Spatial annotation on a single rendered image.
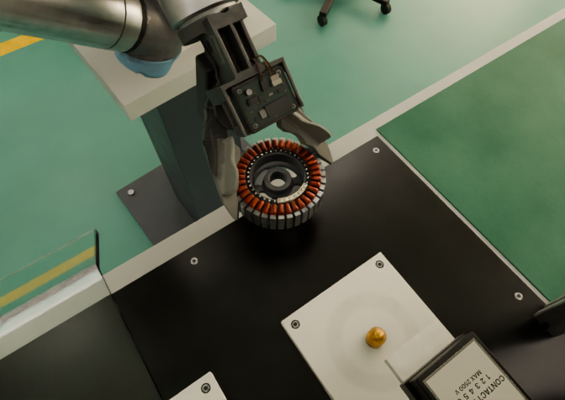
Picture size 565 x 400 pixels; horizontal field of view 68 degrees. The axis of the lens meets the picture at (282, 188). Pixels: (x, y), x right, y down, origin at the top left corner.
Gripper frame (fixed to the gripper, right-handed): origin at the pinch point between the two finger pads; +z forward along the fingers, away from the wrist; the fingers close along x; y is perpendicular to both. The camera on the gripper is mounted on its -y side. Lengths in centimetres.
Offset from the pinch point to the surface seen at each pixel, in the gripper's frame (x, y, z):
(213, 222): -7.9, -10.4, 2.5
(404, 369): -2.9, 18.7, 13.7
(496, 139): 35.0, -1.5, 11.4
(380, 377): -2.7, 11.3, 20.2
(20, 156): -43, -134, -18
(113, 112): -7, -134, -19
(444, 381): -2.2, 23.1, 12.4
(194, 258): -12.6, -5.8, 4.0
